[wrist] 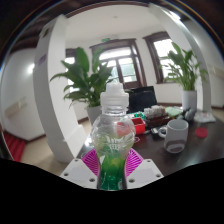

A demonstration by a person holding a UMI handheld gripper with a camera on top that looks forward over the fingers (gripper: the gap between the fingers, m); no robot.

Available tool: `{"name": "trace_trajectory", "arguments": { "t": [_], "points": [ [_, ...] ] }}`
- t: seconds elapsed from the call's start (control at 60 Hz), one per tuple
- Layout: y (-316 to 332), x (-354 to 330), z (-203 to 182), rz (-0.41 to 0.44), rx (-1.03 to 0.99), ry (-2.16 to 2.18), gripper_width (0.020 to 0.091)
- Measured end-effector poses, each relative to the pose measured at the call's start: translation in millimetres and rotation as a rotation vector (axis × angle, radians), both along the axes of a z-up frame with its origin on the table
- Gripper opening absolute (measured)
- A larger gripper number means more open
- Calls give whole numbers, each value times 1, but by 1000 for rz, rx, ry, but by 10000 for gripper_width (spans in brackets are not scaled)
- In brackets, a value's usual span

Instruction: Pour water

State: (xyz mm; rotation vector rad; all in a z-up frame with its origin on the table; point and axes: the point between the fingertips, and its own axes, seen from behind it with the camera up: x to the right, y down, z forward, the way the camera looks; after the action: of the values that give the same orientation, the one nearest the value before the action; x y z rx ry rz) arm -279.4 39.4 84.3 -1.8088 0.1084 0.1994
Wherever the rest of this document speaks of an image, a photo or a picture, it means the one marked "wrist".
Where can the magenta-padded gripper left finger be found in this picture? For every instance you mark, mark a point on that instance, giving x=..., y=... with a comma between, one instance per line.
x=89, y=163

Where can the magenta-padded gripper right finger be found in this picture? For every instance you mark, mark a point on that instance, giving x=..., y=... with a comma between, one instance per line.
x=135, y=161

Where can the clear green-labelled drink bottle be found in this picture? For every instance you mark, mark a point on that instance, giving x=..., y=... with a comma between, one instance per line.
x=113, y=133

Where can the small black device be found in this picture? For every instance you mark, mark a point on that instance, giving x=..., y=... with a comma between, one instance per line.
x=156, y=132

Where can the green box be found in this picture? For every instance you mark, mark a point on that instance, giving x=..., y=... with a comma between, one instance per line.
x=138, y=114

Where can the white mug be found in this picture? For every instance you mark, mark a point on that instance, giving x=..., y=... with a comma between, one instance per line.
x=176, y=133

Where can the black chair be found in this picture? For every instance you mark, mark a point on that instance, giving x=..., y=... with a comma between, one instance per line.
x=142, y=99

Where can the green cloth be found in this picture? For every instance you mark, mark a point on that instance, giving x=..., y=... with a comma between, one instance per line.
x=174, y=111

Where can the dark grey round gadget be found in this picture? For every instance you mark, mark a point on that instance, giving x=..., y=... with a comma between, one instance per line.
x=189, y=115

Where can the flat round red coaster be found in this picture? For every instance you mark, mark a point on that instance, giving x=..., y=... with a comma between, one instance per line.
x=201, y=132

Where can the potted leafy plant, white pot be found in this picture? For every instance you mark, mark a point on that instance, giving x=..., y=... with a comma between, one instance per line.
x=186, y=70
x=87, y=83

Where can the white printed paper sheet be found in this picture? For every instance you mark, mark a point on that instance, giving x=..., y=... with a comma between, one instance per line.
x=205, y=117

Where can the brown glazed double door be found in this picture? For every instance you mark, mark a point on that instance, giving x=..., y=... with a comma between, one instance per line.
x=128, y=68

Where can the brown-framed window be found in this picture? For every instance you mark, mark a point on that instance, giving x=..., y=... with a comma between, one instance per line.
x=70, y=60
x=163, y=50

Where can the green exit sign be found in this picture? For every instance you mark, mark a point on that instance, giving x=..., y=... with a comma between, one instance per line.
x=105, y=39

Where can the white wall-mounted panel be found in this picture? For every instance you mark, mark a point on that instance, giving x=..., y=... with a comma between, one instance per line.
x=15, y=106

